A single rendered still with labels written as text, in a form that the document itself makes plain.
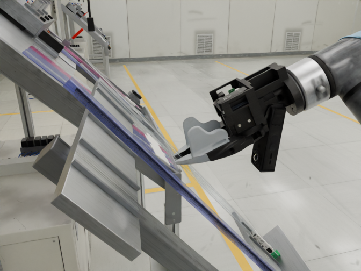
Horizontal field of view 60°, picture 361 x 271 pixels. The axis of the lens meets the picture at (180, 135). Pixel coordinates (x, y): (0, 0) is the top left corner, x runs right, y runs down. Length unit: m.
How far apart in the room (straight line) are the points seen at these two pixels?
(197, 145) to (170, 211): 0.47
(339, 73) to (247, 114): 0.15
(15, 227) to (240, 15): 7.61
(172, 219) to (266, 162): 0.48
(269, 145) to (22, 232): 0.71
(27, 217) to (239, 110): 0.74
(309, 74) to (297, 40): 8.57
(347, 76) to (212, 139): 0.22
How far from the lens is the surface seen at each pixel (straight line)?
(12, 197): 1.15
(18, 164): 1.27
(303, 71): 0.51
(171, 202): 0.91
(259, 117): 0.48
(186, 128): 0.51
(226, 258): 1.73
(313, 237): 1.97
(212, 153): 0.48
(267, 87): 0.49
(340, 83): 0.53
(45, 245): 1.02
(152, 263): 0.48
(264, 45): 8.57
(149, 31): 7.54
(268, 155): 0.52
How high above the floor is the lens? 1.18
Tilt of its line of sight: 22 degrees down
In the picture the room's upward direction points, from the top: straight up
